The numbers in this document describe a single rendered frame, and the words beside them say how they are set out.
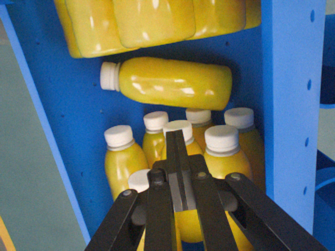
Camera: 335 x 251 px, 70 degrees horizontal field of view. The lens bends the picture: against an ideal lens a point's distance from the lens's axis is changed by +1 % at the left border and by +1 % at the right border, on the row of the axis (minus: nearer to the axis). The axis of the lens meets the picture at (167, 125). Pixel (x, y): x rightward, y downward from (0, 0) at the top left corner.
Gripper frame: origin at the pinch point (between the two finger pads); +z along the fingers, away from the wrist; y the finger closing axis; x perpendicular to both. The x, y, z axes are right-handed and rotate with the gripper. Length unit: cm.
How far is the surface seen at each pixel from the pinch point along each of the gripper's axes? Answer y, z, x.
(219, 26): 5.4, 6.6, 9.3
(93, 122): -11.5, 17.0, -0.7
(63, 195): -83, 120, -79
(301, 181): 8.9, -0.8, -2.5
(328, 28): 43, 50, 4
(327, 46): 40, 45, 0
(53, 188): -87, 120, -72
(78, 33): -7.3, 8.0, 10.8
